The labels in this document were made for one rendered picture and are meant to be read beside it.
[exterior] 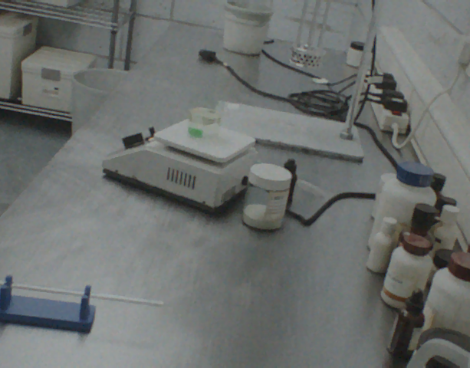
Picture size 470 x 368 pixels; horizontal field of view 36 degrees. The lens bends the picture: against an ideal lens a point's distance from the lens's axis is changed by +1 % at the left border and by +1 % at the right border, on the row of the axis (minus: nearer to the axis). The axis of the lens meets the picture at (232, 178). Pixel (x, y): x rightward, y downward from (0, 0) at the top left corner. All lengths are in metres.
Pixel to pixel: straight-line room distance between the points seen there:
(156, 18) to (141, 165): 2.47
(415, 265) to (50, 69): 2.51
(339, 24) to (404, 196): 2.52
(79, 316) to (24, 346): 0.06
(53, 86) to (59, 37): 0.45
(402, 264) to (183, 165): 0.34
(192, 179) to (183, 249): 0.14
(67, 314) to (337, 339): 0.29
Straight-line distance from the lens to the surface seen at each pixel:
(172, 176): 1.04
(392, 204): 0.99
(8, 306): 0.78
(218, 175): 1.00
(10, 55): 3.29
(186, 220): 1.00
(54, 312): 0.77
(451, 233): 1.01
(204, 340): 0.77
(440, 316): 0.83
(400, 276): 0.89
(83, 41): 3.60
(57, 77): 3.21
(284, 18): 3.44
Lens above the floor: 1.19
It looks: 22 degrees down
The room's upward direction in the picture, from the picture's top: 10 degrees clockwise
